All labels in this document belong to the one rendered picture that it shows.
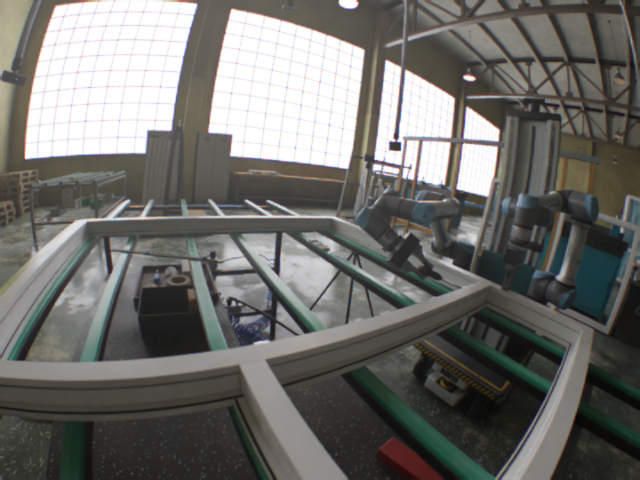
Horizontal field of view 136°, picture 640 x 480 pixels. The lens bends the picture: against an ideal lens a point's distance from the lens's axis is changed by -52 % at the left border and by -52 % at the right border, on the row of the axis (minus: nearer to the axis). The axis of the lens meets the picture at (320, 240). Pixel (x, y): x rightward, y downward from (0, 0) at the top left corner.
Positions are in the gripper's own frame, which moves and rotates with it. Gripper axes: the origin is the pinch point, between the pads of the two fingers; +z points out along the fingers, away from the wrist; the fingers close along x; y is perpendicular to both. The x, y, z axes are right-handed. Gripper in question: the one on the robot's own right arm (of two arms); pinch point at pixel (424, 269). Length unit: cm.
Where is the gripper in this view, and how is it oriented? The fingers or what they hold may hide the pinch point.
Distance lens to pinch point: 100.7
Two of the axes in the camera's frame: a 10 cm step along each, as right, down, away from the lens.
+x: 6.4, -7.5, 1.4
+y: 0.6, -1.3, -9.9
